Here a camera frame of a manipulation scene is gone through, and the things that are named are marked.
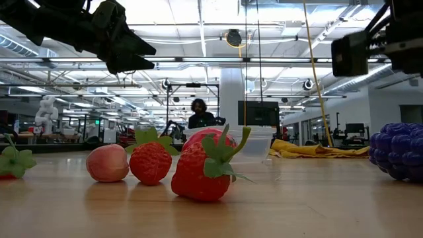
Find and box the small toy strawberry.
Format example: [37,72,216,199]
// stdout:
[0,133,38,181]
[171,124,255,203]
[124,127,180,186]

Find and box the white robot figure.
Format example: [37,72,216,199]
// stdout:
[34,95,59,135]

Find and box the person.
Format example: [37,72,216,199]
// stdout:
[187,98,217,130]

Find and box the thick yellow cable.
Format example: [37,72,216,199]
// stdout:
[302,0,333,148]

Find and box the black background monitor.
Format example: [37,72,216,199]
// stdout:
[345,122,366,135]

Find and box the purple toy grape bunch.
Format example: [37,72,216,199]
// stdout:
[368,122,423,183]

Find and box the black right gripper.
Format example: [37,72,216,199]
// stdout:
[331,0,423,79]

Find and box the folded yellow cloth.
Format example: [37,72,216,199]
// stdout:
[269,138,371,159]

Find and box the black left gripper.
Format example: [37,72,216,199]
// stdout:
[74,0,157,75]

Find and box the large red toy fruit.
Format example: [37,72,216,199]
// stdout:
[181,128,239,153]

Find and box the pink toy peach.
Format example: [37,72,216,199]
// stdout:
[85,143,130,183]

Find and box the thin hanging cord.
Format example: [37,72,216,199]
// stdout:
[243,0,249,127]

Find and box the clear plastic tupperware container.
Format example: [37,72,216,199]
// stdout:
[183,124,275,165]

